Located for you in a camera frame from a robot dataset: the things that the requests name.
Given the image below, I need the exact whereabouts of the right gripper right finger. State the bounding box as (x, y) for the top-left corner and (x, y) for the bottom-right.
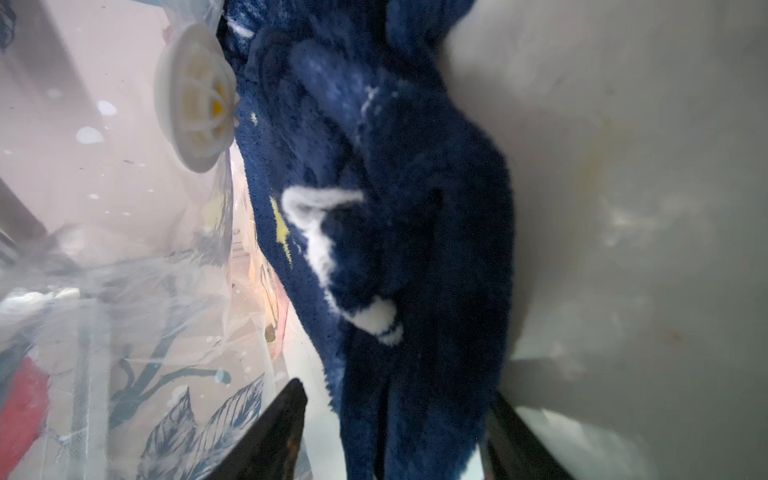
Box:
(480, 392), (573, 480)

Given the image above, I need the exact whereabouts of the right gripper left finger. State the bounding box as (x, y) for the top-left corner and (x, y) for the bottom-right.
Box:
(206, 378), (308, 480)

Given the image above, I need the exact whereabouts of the clear plastic vacuum bag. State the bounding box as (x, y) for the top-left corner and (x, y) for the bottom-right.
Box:
(1, 1), (313, 479)

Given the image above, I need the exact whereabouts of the navy blue fleece blanket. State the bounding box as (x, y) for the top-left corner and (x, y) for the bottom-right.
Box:
(217, 1), (514, 479)

